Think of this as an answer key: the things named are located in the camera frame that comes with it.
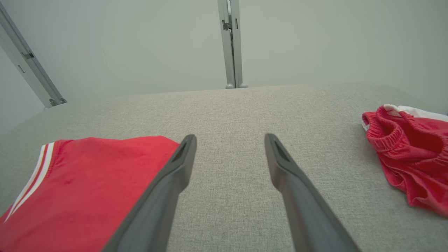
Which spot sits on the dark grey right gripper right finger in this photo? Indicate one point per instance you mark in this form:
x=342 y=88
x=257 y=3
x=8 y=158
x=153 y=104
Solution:
x=311 y=220

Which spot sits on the red shirt with white stripes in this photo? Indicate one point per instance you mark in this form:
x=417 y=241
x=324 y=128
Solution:
x=87 y=182

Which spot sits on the grey metal partition post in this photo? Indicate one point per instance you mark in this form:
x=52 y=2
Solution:
x=238 y=52
x=31 y=68

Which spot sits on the red shorts with elastic waistband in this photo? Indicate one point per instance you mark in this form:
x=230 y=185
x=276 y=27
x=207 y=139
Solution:
x=413 y=157

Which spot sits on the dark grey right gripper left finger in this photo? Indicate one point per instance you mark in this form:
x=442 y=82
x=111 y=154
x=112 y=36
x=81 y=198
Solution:
x=150 y=220

